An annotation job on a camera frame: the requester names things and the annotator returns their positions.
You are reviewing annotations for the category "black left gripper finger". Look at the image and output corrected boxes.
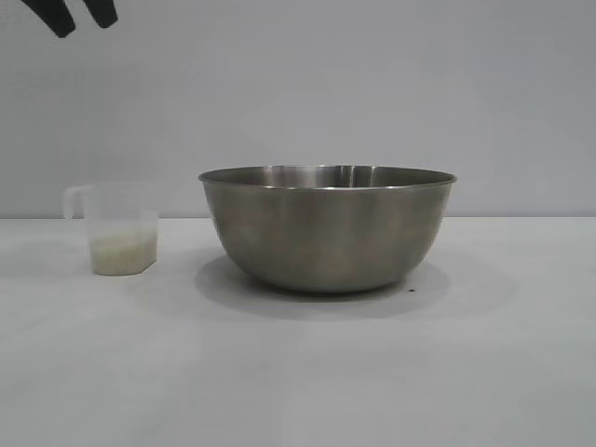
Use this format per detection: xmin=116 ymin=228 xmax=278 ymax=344
xmin=86 ymin=0 xmax=119 ymax=30
xmin=27 ymin=0 xmax=75 ymax=26

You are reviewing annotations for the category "translucent plastic measuring cup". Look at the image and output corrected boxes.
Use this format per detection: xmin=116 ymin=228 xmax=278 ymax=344
xmin=62 ymin=182 xmax=161 ymax=276

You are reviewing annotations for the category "white rice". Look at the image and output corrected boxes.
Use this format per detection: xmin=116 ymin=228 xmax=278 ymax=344
xmin=91 ymin=231 xmax=157 ymax=275

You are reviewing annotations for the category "stainless steel mixing bowl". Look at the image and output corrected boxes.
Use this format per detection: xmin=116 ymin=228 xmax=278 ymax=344
xmin=197 ymin=164 xmax=458 ymax=294

